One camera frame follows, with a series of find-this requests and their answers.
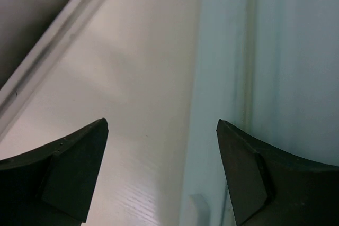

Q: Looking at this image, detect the light blue suitcase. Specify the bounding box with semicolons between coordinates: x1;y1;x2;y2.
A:
179;0;338;225

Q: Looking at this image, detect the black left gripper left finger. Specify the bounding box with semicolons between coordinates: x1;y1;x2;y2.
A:
1;118;108;225

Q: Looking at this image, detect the aluminium table frame rail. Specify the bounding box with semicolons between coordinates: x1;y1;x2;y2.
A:
1;0;104;136

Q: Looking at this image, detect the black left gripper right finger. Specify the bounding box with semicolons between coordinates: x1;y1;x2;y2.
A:
216;120;338;225

